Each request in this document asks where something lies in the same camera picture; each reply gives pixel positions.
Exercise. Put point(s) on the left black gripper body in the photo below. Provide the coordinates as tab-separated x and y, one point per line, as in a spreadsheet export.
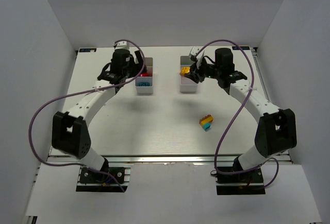
135	64

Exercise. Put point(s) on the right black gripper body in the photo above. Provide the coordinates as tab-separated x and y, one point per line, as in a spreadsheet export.
196	70

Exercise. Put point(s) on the yellow butterfly lego piece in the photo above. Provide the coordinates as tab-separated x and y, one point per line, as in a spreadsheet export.
185	70

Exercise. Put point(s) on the teal printed lego piece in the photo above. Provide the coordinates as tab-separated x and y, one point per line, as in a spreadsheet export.
144	84

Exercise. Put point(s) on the yellow orange teal lego stack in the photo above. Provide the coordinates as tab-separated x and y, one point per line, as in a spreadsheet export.
206	121

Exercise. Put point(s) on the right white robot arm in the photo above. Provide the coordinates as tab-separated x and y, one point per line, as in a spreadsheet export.
276	130

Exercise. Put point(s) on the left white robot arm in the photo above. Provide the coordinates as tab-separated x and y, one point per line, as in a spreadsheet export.
70	133

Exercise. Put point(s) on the right white divided container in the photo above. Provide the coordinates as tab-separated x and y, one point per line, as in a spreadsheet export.
186	85

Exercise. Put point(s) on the white divided container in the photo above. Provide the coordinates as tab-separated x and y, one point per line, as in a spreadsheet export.
186	85
149	69

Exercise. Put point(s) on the left white divided container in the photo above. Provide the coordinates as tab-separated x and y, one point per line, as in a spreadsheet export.
149	69

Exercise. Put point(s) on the right blue table label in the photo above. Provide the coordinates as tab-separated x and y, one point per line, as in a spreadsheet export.
241	48

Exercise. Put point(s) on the blue table label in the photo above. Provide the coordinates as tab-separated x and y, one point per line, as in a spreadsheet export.
241	48
87	50

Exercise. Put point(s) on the left blue table label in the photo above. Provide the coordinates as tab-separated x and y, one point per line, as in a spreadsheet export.
87	50

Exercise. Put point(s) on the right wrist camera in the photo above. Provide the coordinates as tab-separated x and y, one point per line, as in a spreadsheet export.
196	55

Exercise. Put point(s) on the aluminium rail frame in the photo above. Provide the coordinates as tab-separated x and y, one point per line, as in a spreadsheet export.
283	158

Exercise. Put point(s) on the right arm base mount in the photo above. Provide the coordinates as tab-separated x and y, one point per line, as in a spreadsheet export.
249	183

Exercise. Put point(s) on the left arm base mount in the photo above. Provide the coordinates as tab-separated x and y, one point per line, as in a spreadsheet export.
89	181

